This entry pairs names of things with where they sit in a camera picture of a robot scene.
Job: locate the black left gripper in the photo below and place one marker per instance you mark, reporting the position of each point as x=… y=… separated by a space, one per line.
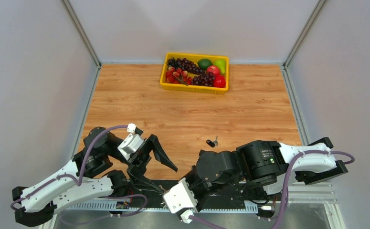
x=142 y=157

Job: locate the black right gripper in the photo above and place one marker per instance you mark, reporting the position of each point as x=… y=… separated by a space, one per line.
x=199 y=198

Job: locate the black key tag with key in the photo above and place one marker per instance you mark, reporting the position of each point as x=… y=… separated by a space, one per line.
x=212 y=143

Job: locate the large silver keyring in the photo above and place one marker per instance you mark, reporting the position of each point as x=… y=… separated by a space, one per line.
x=162 y=188

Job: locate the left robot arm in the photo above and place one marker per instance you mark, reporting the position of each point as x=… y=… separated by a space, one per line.
x=107 y=167

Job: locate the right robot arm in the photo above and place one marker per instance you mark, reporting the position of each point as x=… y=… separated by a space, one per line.
x=257 y=170

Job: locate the yellow fruit tray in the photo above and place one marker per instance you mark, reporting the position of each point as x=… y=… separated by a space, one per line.
x=193 y=88

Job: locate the red strawberries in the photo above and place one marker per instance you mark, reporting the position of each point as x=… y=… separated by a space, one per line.
x=177 y=76

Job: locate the dark grape bunch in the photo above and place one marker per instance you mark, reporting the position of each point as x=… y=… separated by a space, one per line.
x=200 y=77

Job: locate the red tomato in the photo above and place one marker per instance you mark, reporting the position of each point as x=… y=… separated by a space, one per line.
x=219 y=81

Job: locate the green avocado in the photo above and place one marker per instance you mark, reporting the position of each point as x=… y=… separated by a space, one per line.
x=204 y=63

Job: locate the red apple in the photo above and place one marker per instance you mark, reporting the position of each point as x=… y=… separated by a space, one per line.
x=213 y=70

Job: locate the green pear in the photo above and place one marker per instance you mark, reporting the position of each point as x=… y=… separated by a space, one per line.
x=221 y=64

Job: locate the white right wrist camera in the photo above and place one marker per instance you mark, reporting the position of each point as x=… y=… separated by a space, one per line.
x=180 y=200

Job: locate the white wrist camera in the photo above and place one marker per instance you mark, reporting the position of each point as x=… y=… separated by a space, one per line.
x=180 y=200
x=132 y=143

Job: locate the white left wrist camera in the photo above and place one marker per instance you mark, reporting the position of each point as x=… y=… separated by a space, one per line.
x=132 y=143

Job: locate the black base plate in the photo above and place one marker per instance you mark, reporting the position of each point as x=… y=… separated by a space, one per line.
x=227 y=198

